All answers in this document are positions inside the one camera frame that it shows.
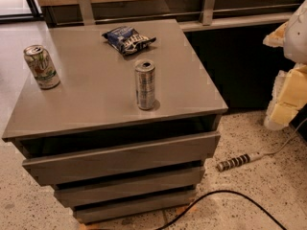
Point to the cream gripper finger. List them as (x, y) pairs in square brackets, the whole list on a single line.
[(289, 96), (276, 38)]

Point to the blue chip bag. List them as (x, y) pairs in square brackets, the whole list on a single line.
[(127, 41)]

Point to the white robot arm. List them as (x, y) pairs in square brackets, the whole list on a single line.
[(295, 39)]

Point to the silver redbull can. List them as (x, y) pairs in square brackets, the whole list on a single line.
[(144, 72)]

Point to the white green soda can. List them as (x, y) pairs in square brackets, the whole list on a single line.
[(41, 66)]

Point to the white power strip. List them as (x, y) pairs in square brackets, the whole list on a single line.
[(254, 156)]

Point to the grey drawer cabinet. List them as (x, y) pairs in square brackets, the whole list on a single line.
[(94, 106)]

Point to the top grey drawer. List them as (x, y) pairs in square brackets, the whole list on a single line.
[(78, 166)]

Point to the grey drawer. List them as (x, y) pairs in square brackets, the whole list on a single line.
[(78, 166), (137, 206), (136, 186)]

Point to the middle grey drawer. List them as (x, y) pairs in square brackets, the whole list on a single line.
[(136, 186)]

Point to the bottom grey drawer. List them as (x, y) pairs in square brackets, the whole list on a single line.
[(137, 206)]

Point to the right metal bracket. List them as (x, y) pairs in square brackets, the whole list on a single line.
[(206, 16)]

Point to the metal bracket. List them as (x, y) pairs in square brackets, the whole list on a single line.
[(86, 12), (206, 16)]

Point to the wooden wall shelf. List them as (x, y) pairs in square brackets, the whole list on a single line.
[(226, 14)]

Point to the left metal bracket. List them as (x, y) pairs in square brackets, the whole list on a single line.
[(86, 12)]

